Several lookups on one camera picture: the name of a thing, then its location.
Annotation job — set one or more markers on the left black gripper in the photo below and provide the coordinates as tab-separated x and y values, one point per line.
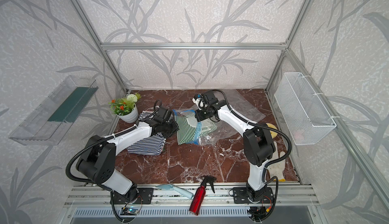
175	129

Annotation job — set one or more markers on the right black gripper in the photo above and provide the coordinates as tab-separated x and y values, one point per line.
198	116

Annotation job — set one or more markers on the green white striped garment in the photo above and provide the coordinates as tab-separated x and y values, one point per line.
190	130

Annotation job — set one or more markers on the blue white striped top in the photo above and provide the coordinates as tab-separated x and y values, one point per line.
153	145

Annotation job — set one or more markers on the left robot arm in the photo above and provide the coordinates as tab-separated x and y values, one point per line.
96	162

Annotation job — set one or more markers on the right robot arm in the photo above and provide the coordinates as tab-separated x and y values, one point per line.
258	142

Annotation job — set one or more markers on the potted plant white pot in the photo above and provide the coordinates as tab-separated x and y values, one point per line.
126	108

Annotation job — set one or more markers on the yellow smiley sponge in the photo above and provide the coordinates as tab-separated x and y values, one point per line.
272	129

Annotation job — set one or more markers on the light blue brush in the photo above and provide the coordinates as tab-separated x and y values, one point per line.
187	194

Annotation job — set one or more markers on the red spray bottle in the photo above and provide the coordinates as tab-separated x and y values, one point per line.
200	194

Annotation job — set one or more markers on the white work glove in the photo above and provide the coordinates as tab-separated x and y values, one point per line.
277	169

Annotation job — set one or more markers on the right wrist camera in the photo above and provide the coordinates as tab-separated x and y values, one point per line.
198	101

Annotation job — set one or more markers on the white wire basket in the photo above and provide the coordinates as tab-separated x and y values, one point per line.
305	115

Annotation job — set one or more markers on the clear plastic wall shelf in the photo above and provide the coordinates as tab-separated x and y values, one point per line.
52	119

